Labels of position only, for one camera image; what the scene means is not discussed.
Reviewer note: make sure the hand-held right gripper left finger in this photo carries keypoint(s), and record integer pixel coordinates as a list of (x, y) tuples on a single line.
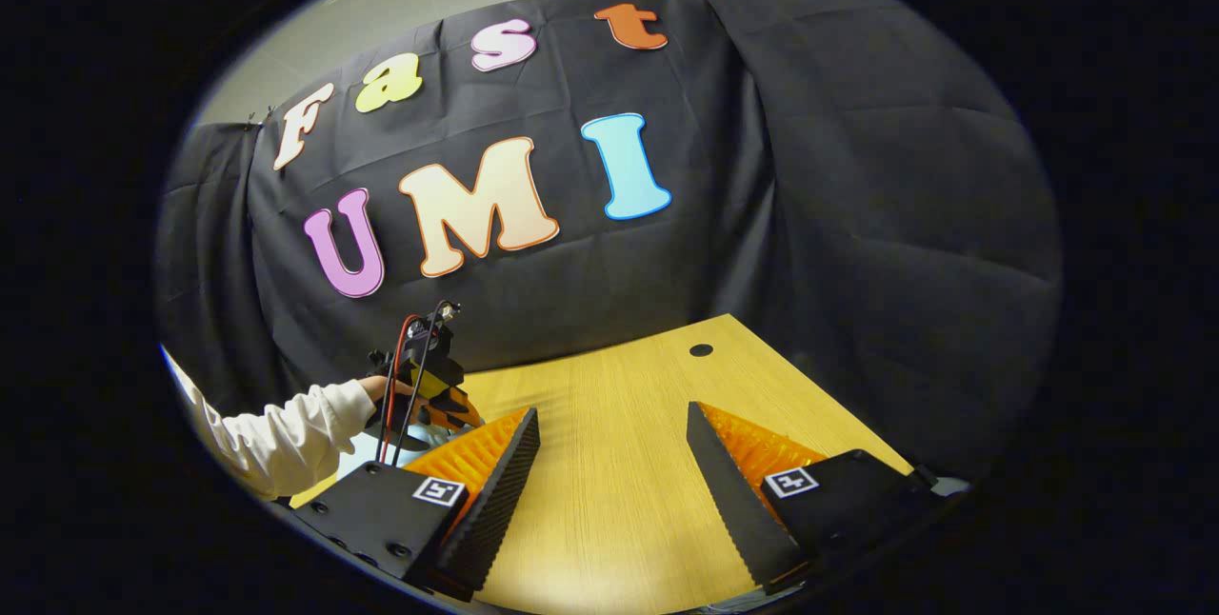
[(490, 501)]

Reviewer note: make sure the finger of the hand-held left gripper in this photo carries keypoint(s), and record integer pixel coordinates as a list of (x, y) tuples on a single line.
[(452, 410)]

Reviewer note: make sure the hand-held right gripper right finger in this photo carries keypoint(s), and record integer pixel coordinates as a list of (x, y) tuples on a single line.
[(733, 501)]

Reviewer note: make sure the light blue suitcase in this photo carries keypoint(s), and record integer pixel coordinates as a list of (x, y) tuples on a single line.
[(367, 453)]

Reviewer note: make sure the black backdrop cloth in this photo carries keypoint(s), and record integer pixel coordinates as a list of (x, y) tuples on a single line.
[(762, 215)]

